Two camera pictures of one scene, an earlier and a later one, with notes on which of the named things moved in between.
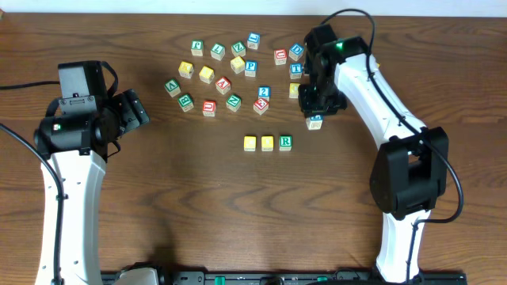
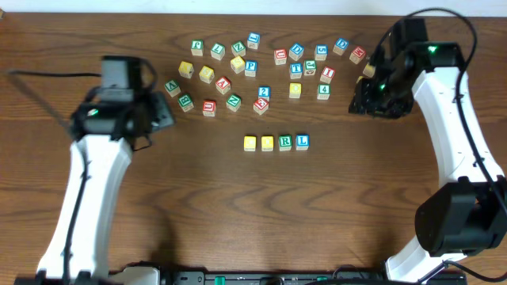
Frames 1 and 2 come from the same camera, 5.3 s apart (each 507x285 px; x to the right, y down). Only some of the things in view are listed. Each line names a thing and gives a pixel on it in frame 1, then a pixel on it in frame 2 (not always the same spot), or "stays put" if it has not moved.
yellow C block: [249, 143] stays put
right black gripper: [321, 103] -> [377, 103]
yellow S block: [238, 64] stays put
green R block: [285, 142] stays put
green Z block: [238, 49] stays put
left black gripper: [132, 109] -> [162, 112]
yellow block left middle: [206, 74] stays put
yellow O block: [267, 143] stays put
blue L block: [314, 122] -> [302, 142]
